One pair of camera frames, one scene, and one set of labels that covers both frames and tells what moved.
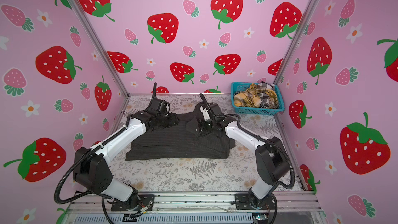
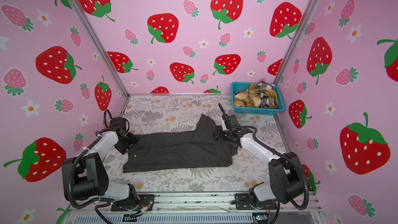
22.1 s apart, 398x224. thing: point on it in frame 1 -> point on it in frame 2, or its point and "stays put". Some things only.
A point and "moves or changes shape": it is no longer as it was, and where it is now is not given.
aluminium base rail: x=293 y=208 stays put
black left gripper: x=173 y=119 -> x=133 y=140
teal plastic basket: x=239 y=86 stays put
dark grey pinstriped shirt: x=183 y=140 moves or changes shape
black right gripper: x=201 y=123 -> x=218 y=134
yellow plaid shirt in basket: x=251 y=97 stays put
